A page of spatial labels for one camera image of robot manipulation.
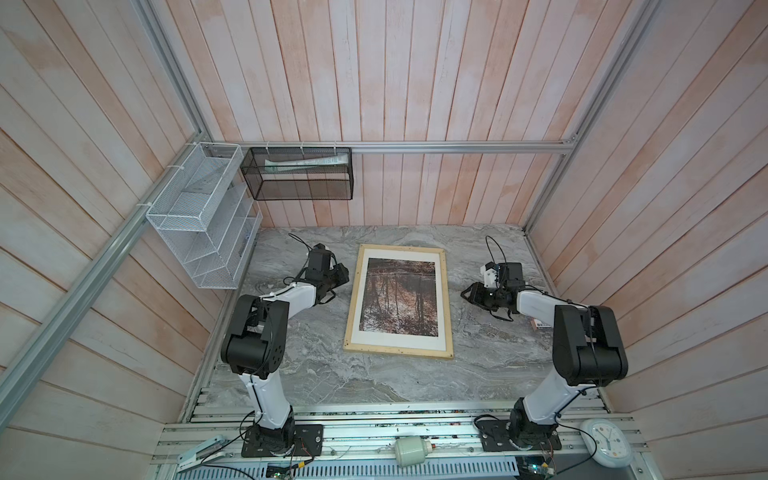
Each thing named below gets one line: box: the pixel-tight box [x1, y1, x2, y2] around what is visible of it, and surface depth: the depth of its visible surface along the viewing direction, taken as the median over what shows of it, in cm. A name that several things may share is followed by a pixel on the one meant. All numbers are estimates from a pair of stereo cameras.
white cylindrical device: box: [394, 436, 433, 467], surface depth 67 cm
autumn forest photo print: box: [359, 257, 439, 337], surface depth 100 cm
